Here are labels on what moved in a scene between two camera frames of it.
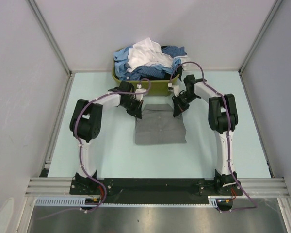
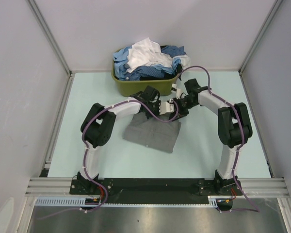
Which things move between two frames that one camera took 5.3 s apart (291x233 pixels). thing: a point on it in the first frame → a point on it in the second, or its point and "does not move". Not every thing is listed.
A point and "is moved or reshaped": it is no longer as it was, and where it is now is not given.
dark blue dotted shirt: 151,71 does not move
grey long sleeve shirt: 158,125 is moved or reshaped
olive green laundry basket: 153,87 does not move
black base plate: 221,191 does not move
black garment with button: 169,74 does not move
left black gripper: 137,111 → 156,113
